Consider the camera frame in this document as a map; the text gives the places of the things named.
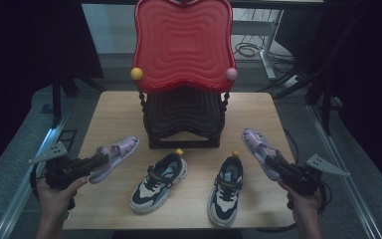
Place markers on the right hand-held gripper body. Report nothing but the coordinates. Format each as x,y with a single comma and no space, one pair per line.
303,181

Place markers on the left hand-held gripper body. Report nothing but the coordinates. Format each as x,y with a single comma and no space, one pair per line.
63,174

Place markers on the purple child sandal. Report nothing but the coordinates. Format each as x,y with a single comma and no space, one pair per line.
258,142
119,151

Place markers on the navy and white child sneaker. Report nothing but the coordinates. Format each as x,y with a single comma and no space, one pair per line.
224,206
146,193

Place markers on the red and black shoe rack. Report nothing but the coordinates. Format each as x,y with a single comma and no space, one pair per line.
184,43

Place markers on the person's right hand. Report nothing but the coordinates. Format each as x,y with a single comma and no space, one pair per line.
306,205

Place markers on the person's left hand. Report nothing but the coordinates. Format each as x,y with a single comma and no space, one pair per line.
54,202

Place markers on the dark floor plate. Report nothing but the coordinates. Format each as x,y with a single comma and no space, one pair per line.
67,136

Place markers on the black stand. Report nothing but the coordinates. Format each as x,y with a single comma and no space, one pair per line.
326,109
57,99

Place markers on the white power strip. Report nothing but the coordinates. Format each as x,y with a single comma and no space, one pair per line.
293,81

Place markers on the black curtain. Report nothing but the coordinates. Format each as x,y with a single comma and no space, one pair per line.
20,49
371,66

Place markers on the metal floor rail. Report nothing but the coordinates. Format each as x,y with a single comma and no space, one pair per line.
344,186
20,192

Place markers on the white desk frame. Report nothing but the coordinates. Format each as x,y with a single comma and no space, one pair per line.
268,49

